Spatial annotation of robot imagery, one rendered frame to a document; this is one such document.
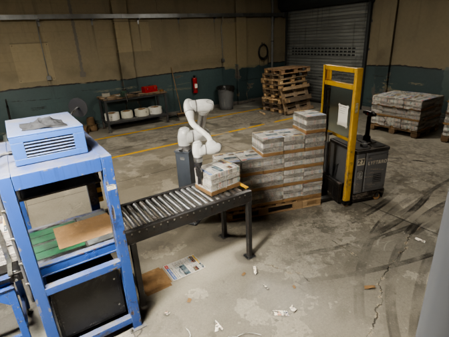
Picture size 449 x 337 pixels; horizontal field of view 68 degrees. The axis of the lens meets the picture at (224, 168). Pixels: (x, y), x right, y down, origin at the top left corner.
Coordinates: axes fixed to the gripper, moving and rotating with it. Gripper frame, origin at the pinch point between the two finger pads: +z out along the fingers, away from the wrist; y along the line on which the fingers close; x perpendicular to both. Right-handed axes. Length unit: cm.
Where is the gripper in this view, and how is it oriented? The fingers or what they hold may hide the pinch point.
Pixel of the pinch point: (199, 180)
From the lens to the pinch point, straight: 335.2
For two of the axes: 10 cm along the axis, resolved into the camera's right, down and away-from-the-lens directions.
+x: -8.4, 2.2, -5.0
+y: -5.5, -2.9, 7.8
